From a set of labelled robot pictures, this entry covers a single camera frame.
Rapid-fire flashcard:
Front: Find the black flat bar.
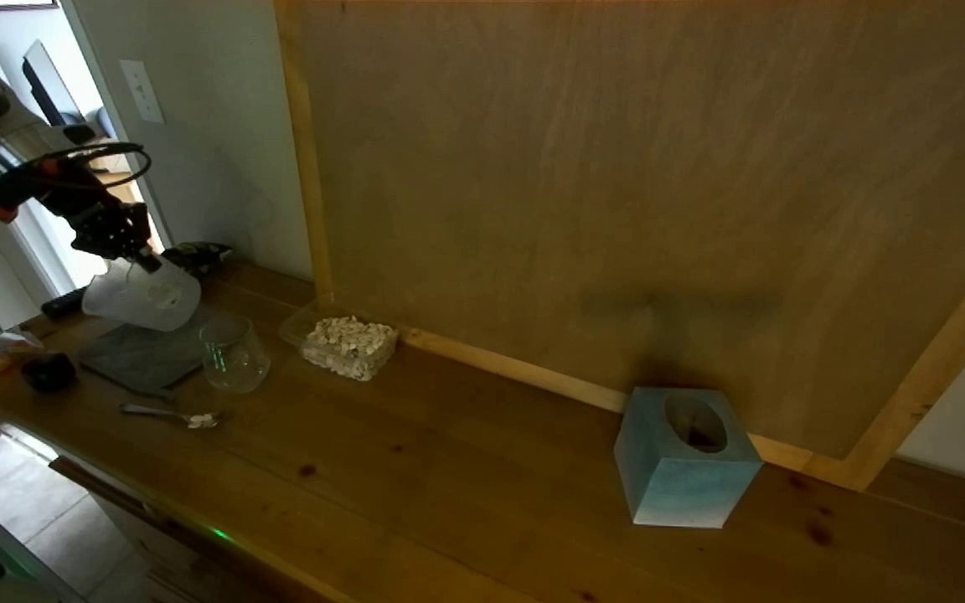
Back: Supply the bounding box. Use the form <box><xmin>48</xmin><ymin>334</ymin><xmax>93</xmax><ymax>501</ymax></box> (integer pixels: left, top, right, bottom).
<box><xmin>39</xmin><ymin>284</ymin><xmax>93</xmax><ymax>322</ymax></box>

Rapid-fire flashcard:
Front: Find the clear glass cup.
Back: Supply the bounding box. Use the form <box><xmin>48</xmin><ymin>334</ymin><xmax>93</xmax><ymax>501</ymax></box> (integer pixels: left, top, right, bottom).
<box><xmin>197</xmin><ymin>314</ymin><xmax>275</xmax><ymax>398</ymax></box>

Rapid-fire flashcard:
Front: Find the large plywood board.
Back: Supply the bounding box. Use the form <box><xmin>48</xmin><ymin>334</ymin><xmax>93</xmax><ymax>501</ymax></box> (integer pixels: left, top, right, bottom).
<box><xmin>273</xmin><ymin>0</ymin><xmax>965</xmax><ymax>495</ymax></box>

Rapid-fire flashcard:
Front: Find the teal cube with hole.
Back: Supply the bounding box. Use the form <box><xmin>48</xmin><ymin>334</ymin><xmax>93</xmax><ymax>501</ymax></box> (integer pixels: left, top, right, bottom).
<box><xmin>611</xmin><ymin>386</ymin><xmax>763</xmax><ymax>532</ymax></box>

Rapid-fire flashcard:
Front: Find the translucent white plastic jar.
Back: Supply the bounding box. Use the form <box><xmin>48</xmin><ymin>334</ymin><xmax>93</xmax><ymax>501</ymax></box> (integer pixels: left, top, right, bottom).
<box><xmin>76</xmin><ymin>256</ymin><xmax>205</xmax><ymax>334</ymax></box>

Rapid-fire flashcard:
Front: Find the dark object by wall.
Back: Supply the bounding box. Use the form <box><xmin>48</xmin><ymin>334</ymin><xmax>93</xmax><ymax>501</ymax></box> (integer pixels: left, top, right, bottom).
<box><xmin>162</xmin><ymin>237</ymin><xmax>240</xmax><ymax>283</ymax></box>

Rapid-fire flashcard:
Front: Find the grey flat mat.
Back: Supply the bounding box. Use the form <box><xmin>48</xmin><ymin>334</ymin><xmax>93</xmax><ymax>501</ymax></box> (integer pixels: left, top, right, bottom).
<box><xmin>76</xmin><ymin>313</ymin><xmax>254</xmax><ymax>395</ymax></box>

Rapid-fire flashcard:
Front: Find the metal spoon with white powder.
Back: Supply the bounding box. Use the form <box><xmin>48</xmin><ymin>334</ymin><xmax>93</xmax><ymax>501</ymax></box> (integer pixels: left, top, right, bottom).
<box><xmin>119</xmin><ymin>398</ymin><xmax>226</xmax><ymax>435</ymax></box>

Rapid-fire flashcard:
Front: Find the white wall switch plate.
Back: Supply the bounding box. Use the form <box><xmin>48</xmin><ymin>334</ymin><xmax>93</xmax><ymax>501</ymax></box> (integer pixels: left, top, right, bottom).
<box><xmin>119</xmin><ymin>57</ymin><xmax>167</xmax><ymax>127</ymax></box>

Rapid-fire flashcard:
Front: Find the small black round object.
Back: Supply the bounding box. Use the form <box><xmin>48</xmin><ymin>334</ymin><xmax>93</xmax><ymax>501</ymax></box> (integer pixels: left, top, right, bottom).
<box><xmin>19</xmin><ymin>349</ymin><xmax>81</xmax><ymax>395</ymax></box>

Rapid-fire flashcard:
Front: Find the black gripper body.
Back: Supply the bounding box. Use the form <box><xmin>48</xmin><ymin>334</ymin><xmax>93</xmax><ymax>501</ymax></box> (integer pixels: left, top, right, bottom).
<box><xmin>44</xmin><ymin>163</ymin><xmax>158</xmax><ymax>263</ymax></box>

